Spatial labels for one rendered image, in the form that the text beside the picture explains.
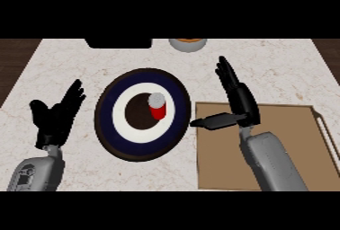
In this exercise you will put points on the grey bowl with orange content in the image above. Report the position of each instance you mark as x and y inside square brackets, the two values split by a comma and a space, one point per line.
[188, 44]

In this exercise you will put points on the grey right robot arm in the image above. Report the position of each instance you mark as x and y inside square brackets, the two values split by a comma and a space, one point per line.
[272, 160]

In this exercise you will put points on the brown wooden tray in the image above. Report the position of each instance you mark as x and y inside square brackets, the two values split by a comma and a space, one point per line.
[287, 149]

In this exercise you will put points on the navy and white plate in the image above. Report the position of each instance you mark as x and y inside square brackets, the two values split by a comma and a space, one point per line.
[142, 114]

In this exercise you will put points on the black appliance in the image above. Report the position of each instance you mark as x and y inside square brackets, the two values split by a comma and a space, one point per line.
[118, 43]

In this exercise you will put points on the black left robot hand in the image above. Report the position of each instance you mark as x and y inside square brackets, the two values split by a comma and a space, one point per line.
[56, 118]

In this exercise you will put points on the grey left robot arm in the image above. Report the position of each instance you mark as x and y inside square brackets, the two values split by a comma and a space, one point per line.
[37, 172]

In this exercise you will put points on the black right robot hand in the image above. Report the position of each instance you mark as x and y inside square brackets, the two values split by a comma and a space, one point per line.
[241, 99]

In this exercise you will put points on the red can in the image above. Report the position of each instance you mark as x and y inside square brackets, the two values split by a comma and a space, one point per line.
[157, 106]

